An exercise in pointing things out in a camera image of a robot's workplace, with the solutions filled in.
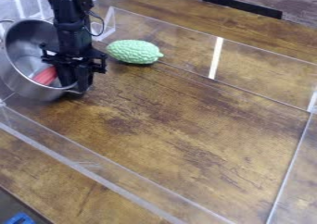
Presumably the pink handled metal spoon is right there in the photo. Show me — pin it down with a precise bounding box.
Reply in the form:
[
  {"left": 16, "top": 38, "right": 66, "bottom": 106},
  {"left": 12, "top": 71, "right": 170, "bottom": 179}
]
[{"left": 32, "top": 66, "right": 58, "bottom": 85}]

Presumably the stainless steel pot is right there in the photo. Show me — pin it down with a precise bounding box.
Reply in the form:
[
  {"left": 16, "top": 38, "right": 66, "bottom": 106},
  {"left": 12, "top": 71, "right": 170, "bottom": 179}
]
[{"left": 0, "top": 19, "right": 76, "bottom": 101}]

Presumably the black wall strip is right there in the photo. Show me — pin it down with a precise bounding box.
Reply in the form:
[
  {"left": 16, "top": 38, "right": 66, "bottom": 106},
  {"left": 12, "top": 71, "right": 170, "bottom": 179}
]
[{"left": 202, "top": 0, "right": 282, "bottom": 19}]

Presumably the black cable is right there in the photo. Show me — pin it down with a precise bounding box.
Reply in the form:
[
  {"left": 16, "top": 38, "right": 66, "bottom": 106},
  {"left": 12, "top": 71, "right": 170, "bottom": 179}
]
[{"left": 0, "top": 0, "right": 107, "bottom": 37}]

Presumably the blue object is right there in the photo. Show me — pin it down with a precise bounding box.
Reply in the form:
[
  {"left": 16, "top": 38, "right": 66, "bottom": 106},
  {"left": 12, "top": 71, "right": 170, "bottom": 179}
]
[{"left": 4, "top": 212, "right": 36, "bottom": 224}]

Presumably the green bitter melon toy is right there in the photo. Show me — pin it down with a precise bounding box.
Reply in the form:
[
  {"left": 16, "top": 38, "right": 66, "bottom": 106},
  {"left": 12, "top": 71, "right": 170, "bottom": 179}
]
[{"left": 107, "top": 40, "right": 163, "bottom": 64}]

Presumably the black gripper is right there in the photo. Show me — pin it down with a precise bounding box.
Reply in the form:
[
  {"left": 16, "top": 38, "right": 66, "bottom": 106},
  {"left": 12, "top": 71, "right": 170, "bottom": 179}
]
[{"left": 40, "top": 19, "right": 107, "bottom": 93}]

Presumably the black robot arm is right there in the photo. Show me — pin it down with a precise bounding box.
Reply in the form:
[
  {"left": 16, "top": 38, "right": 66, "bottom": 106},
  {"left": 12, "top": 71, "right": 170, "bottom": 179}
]
[{"left": 40, "top": 0, "right": 109, "bottom": 93}]

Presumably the clear acrylic enclosure wall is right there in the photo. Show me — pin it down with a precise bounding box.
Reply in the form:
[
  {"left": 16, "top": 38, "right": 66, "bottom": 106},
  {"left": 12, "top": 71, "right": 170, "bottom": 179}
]
[{"left": 0, "top": 6, "right": 317, "bottom": 224}]

